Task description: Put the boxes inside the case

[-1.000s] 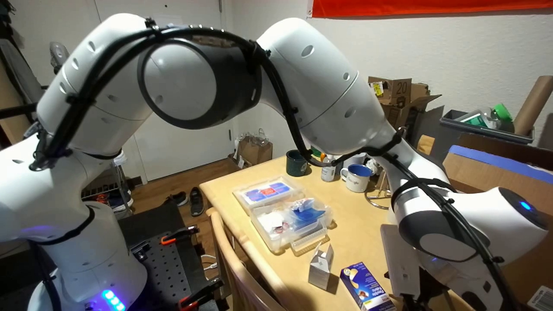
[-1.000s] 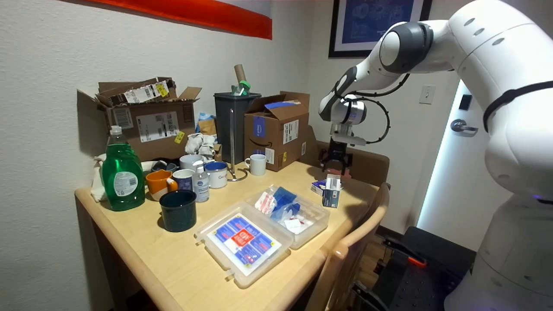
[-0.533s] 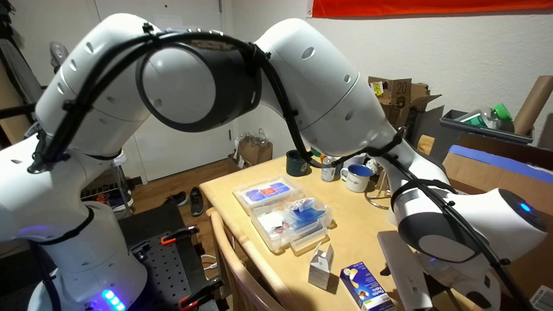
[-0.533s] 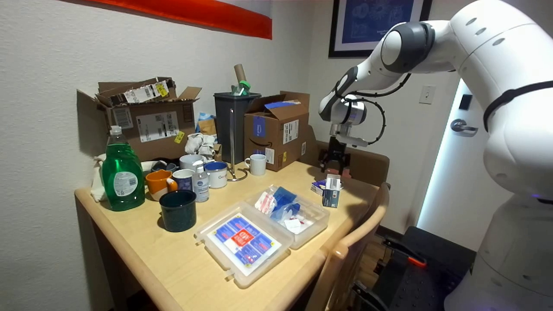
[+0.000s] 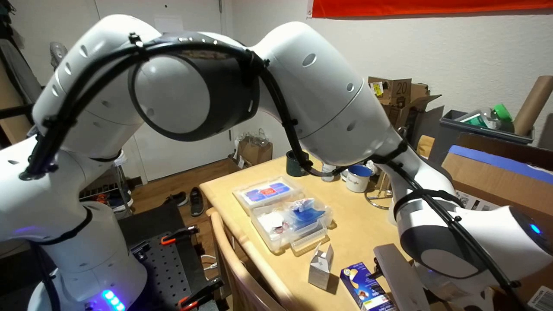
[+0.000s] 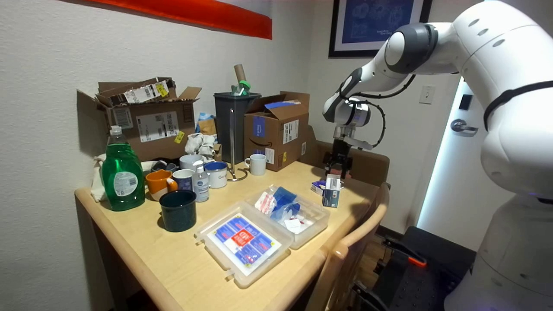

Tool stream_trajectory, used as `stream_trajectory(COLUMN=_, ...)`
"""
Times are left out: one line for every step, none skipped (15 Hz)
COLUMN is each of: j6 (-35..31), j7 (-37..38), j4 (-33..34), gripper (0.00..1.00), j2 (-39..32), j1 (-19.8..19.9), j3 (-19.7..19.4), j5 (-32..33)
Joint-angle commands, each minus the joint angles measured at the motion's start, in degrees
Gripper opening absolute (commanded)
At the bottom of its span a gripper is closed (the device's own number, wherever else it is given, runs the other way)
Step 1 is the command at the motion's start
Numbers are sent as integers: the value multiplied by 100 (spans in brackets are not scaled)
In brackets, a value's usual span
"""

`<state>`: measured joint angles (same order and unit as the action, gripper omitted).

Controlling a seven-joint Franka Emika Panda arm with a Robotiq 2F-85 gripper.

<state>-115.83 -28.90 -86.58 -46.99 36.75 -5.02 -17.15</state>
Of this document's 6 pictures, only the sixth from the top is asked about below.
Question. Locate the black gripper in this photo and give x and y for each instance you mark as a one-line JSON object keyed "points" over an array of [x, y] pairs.
{"points": [[339, 154]]}

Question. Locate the blue bandage box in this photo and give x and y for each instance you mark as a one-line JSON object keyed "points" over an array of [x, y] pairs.
{"points": [[318, 185]]}

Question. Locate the small grey cardboard box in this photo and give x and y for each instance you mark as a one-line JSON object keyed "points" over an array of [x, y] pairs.
{"points": [[332, 197]]}

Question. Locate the white gauze packet red print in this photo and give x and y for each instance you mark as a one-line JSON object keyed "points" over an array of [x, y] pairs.
{"points": [[265, 203]]}

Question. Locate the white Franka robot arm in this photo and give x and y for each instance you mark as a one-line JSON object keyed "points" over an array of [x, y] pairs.
{"points": [[489, 35]]}

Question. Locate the clear plastic first aid case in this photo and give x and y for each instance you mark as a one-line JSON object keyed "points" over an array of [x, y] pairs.
{"points": [[230, 266]]}

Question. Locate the brown armchair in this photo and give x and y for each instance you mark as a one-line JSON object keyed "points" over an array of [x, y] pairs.
{"points": [[368, 166]]}

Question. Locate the clear plastic supply bag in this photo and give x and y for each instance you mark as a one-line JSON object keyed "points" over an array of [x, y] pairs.
{"points": [[299, 222]]}

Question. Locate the cardboard box blue tape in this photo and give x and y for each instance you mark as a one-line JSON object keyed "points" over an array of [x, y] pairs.
{"points": [[277, 144]]}

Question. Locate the white ceramic mug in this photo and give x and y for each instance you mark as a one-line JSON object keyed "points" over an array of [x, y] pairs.
{"points": [[258, 165], [190, 161]]}

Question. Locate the wooden chair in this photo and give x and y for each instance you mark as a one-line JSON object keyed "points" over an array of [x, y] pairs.
{"points": [[346, 253]]}

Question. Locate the blue white box front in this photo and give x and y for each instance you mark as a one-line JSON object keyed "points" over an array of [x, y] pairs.
{"points": [[244, 239]]}

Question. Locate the dark grey trash bin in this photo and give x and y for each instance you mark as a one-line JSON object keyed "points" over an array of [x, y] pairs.
{"points": [[230, 127]]}

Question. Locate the white door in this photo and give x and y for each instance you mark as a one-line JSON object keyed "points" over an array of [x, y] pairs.
{"points": [[455, 190]]}

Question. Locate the white mug blue rim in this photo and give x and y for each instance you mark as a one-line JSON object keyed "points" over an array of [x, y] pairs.
{"points": [[218, 175]]}

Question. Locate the green plastic object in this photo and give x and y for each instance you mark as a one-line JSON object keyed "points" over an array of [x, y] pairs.
{"points": [[242, 89]]}

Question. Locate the black robot cart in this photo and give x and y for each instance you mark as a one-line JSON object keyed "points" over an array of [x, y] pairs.
{"points": [[437, 253]]}

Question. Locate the clear hand sanitizer bottle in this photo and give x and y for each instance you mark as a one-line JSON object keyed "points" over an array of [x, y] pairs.
{"points": [[201, 184]]}

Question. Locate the brown cardboard tube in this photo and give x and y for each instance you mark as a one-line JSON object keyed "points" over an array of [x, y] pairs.
{"points": [[240, 73]]}

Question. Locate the small brown cardboard box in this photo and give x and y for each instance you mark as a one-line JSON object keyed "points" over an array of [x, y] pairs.
{"points": [[208, 125]]}

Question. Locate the white crumpled cloth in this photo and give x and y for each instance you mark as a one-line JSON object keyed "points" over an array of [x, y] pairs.
{"points": [[201, 144]]}

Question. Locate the dark green mug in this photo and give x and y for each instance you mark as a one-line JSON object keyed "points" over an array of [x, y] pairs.
{"points": [[178, 211]]}

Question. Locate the orange mug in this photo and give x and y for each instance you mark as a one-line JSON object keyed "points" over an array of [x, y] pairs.
{"points": [[157, 184]]}

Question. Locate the large open cardboard box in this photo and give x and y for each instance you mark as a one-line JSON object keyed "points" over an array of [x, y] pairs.
{"points": [[156, 123]]}

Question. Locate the green dish soap bottle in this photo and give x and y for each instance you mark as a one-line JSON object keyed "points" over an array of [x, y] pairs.
{"points": [[121, 178]]}

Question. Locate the white paper towel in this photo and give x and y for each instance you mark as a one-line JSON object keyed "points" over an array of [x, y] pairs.
{"points": [[97, 182]]}

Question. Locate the white light switch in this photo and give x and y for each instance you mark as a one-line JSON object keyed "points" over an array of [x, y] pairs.
{"points": [[427, 95]]}

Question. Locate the black wall plate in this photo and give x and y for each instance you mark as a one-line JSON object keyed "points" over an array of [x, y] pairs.
{"points": [[465, 102]]}

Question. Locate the red wall banner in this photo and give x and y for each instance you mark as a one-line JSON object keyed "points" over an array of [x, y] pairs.
{"points": [[190, 11]]}

